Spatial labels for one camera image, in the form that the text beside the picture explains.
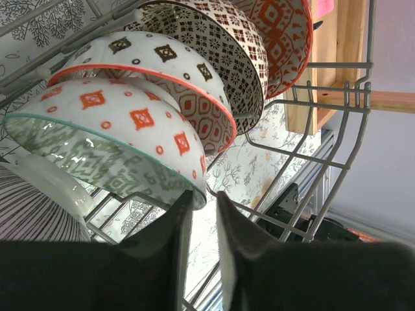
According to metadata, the grey wire dish rack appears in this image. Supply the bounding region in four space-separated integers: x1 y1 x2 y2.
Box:
1 1 375 310

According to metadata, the pink t-shirt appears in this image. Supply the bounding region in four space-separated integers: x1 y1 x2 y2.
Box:
316 0 335 18

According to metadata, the green diamond patterned bowl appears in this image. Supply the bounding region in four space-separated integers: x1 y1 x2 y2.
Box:
2 78 207 209

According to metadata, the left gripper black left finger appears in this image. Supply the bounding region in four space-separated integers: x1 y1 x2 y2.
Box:
1 190 194 310

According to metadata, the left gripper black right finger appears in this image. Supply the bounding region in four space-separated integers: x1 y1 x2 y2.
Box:
217 191 414 310

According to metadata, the brown lattice patterned bowl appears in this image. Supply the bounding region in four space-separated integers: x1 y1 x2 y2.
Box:
124 1 269 135

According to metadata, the floral table mat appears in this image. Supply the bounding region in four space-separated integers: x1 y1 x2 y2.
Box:
1 1 328 310

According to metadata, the purple striped bowl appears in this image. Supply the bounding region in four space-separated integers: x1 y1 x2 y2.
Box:
1 155 94 242

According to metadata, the wooden tray frame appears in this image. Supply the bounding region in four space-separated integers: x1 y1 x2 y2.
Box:
285 0 415 136

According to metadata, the red diamond patterned bowl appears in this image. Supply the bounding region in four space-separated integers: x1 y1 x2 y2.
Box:
232 0 313 98

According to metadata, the pink scale patterned bowl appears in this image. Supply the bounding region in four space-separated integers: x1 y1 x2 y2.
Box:
47 31 237 156

